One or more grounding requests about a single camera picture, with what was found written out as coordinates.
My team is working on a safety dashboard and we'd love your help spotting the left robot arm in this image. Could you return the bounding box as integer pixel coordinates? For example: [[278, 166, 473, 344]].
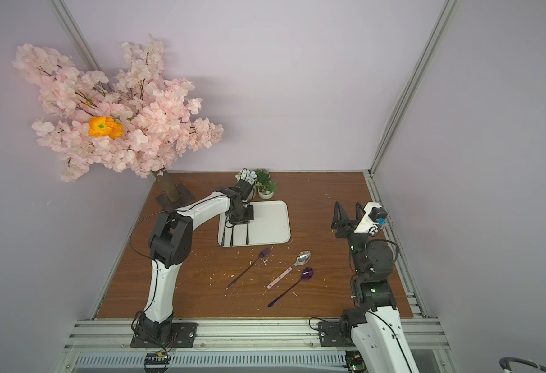
[[132, 180, 255, 347]]

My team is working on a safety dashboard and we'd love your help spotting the white flower pot plant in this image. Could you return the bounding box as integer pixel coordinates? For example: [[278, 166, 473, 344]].
[[235, 168, 257, 187]]

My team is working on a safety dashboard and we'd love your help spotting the purple plastic spoon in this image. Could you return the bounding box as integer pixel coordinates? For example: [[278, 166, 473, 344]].
[[268, 267, 314, 308]]

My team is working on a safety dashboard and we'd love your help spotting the aluminium rail frame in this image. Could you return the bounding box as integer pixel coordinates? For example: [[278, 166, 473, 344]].
[[54, 293, 458, 372]]

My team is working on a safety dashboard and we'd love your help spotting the pink cherry blossom tree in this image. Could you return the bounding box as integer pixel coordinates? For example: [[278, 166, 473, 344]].
[[12, 38, 224, 204]]

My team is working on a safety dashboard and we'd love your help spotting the silver spoon pink handle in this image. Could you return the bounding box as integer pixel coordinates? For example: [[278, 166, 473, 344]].
[[267, 250, 312, 289]]

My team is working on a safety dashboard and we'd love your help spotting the purple fork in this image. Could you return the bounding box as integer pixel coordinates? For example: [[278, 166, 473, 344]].
[[226, 246, 273, 289]]

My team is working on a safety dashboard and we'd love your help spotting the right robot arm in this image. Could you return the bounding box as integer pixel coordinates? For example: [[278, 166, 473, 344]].
[[331, 201, 419, 372]]

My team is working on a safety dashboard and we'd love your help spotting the black cable corner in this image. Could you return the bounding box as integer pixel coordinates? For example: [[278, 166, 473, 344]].
[[499, 357, 546, 373]]

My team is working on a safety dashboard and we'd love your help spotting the blue handled fork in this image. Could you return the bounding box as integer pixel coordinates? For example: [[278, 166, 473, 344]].
[[220, 223, 226, 247]]

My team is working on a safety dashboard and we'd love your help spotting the orange artificial flower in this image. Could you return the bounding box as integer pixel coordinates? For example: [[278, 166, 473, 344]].
[[88, 117, 123, 139]]

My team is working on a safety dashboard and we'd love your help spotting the white rectangular tray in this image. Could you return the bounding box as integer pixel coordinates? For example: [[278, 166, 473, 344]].
[[217, 200, 291, 248]]

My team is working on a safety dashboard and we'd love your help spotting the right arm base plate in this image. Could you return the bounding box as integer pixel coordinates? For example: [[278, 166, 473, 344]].
[[317, 321, 355, 348]]

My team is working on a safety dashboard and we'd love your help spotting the green succulent pot plant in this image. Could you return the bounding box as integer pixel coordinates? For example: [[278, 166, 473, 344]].
[[255, 169, 277, 200]]

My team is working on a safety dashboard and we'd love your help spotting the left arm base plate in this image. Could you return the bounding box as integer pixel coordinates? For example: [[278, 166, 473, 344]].
[[130, 322, 198, 349]]

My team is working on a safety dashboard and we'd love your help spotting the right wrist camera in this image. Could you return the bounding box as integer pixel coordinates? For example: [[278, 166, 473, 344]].
[[354, 202, 388, 236]]

